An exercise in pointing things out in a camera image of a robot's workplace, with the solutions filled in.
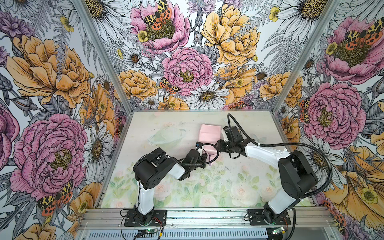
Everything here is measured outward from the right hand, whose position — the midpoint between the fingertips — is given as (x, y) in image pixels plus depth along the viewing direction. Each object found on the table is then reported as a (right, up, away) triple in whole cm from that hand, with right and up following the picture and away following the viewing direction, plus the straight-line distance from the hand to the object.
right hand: (218, 150), depth 91 cm
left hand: (-7, -6, +5) cm, 11 cm away
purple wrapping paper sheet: (-4, +8, +8) cm, 12 cm away
